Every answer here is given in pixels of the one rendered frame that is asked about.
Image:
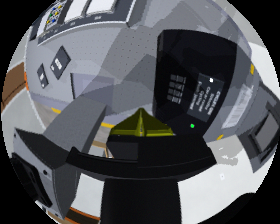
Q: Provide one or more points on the white pcr plate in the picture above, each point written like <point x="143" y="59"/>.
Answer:
<point x="76" y="10"/>
<point x="101" y="6"/>

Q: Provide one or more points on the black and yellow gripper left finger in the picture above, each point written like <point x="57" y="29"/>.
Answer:
<point x="129" y="126"/>

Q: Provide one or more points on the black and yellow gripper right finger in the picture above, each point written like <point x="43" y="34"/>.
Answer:
<point x="152" y="126"/>

